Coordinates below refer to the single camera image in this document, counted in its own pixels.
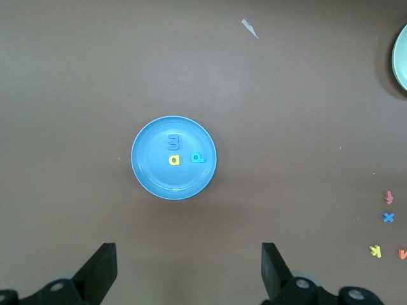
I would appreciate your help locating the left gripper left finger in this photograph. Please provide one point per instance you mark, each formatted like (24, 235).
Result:
(95, 273)

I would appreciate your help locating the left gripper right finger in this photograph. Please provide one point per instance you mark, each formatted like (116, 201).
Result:
(276, 276)

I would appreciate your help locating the teal foam letter p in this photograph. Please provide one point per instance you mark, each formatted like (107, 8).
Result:
(202, 160)

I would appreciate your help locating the blue foam letter m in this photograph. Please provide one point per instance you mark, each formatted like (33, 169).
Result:
(178, 142)

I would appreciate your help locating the yellow foam letter k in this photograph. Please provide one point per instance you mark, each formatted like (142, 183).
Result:
(378, 251)

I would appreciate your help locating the blue round plate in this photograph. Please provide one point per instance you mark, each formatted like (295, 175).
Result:
(159, 181)

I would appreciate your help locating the orange foam letter v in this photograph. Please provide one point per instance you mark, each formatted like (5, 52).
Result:
(400, 253)

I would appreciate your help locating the blue foam letter x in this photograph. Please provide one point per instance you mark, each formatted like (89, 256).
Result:
(388, 217)

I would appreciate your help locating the red foam letter f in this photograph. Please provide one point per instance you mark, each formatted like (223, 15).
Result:
(388, 197)

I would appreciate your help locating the brown table cover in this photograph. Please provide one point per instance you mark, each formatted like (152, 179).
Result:
(63, 95)

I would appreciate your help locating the white paper scrap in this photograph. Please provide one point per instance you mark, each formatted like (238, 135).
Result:
(249, 28)

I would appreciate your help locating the pale green round plate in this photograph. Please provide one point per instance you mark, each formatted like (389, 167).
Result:
(401, 57)

